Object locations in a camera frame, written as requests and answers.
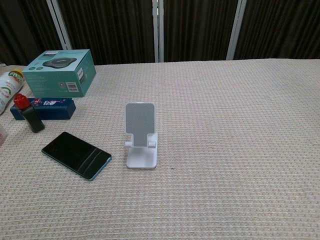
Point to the black smartphone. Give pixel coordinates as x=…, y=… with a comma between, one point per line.
x=75, y=155

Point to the white phone stand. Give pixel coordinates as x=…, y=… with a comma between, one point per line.
x=140, y=125

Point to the beige woven tablecloth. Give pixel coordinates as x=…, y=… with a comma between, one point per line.
x=200, y=150

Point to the dark blue rectangular box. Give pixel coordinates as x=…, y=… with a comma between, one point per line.
x=55, y=106

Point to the teal product box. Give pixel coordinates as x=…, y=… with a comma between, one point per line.
x=60, y=75

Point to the black bottle with red cap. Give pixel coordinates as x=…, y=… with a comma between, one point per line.
x=31, y=117

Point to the white bottle with green label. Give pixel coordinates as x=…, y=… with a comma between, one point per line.
x=7, y=87

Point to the white metal frame post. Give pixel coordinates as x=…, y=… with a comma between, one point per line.
x=158, y=30
x=60, y=23
x=236, y=30

